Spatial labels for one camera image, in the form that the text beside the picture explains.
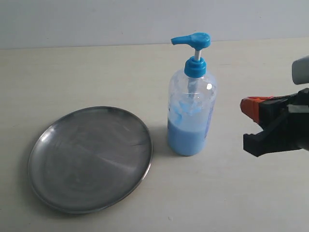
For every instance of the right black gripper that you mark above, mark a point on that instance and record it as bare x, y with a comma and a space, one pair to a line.
279, 136

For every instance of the blue soap pump bottle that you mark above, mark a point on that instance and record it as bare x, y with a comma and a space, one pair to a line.
192, 96

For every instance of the round steel plate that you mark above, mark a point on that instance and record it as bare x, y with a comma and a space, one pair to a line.
90, 159

